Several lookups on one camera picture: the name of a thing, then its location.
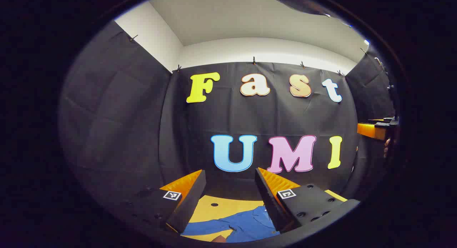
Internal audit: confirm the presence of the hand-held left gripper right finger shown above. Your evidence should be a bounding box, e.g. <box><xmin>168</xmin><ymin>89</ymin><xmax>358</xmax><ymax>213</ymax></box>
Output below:
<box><xmin>255</xmin><ymin>167</ymin><xmax>361</xmax><ymax>234</ymax></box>

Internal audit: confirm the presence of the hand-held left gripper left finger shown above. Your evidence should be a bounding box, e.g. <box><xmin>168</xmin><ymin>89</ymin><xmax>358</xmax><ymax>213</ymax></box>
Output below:
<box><xmin>121</xmin><ymin>169</ymin><xmax>207</xmax><ymax>234</ymax></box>

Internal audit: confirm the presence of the blue corduroy shirt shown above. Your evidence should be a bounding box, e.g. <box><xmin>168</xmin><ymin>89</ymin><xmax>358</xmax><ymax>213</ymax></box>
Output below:
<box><xmin>180</xmin><ymin>205</ymin><xmax>281</xmax><ymax>243</ymax></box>

